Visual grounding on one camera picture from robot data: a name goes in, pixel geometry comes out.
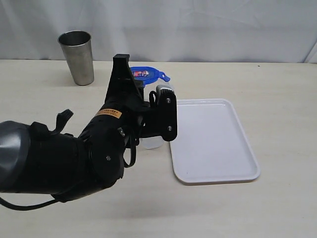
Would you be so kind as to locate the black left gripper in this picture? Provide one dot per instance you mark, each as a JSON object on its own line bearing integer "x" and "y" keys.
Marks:
{"x": 126, "y": 117}

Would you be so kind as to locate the blue plastic lid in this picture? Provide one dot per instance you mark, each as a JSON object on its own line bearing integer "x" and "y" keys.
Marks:
{"x": 148, "y": 75}

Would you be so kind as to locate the clear plastic tall container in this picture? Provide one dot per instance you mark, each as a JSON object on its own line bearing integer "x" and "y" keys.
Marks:
{"x": 160, "y": 123}

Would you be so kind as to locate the stainless steel tumbler cup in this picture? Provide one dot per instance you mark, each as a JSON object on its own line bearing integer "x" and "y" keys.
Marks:
{"x": 77, "y": 50}

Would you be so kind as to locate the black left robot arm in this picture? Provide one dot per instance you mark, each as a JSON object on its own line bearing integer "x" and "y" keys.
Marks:
{"x": 34, "y": 159}

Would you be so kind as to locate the white rectangular plastic tray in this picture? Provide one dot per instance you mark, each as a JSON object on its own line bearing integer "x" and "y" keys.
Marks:
{"x": 211, "y": 146}

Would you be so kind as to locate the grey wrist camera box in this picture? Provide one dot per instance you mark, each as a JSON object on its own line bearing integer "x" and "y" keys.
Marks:
{"x": 163, "y": 88}

